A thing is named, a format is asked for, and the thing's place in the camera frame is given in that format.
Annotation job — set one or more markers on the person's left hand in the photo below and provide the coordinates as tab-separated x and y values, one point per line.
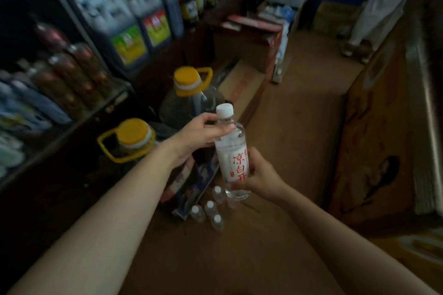
188	137

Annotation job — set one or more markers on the brown cardboard box red print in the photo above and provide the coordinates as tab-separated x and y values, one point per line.
242	87

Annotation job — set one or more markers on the yellowish cardboard box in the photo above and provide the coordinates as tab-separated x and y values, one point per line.
332	18

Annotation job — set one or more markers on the person's left forearm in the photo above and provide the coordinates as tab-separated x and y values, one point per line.
103	222

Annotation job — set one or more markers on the dark shelf unit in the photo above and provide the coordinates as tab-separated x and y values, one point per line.
86	139

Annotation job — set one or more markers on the person's right thumb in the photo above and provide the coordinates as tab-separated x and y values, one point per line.
252	161

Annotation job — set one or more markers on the row of brown bottles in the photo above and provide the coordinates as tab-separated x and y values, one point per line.
69	73

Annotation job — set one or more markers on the clear oil jug yellow cap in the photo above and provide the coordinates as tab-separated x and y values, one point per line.
133	135
188	84

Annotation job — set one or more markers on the pile of blue white packets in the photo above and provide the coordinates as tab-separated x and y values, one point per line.
24	111

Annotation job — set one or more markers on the dark bottle with colourful label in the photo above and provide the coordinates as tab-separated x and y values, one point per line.
187	184

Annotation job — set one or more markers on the blue jug green label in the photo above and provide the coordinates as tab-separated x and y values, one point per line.
117	28

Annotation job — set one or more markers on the clear water bottle red print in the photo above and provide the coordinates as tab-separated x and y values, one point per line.
230	153

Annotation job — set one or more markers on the plain blue jug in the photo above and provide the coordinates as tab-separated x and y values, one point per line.
173	11

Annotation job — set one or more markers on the blue jug red yellow label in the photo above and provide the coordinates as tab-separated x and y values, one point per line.
152	18

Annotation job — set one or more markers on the small clear bottle white cap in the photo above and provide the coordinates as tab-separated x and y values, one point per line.
210	208
197	213
218	194
217	222

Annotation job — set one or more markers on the person's right forearm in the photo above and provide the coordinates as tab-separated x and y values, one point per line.
339	253

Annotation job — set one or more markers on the person's left thumb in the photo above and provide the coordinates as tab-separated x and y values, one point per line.
221	130

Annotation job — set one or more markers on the person's right hand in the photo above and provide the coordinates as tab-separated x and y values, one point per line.
264	177

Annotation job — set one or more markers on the brown wooden counter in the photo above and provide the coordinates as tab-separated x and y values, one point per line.
377	139

